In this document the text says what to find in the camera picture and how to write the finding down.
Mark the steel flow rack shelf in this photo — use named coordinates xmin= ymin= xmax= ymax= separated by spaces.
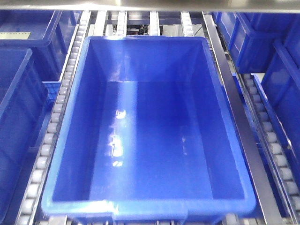
xmin=0 ymin=0 xmax=300 ymax=225

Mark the large blue plastic tote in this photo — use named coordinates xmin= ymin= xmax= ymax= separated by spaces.
xmin=41 ymin=36 xmax=256 ymax=224

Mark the blue bin left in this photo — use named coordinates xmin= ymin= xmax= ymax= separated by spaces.
xmin=0 ymin=47 xmax=47 ymax=220

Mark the blue bin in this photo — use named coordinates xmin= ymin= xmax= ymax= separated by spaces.
xmin=0 ymin=47 xmax=47 ymax=220
xmin=262 ymin=40 xmax=300 ymax=151

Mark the blue bin right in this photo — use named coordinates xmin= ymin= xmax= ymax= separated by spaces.
xmin=262 ymin=40 xmax=300 ymax=151

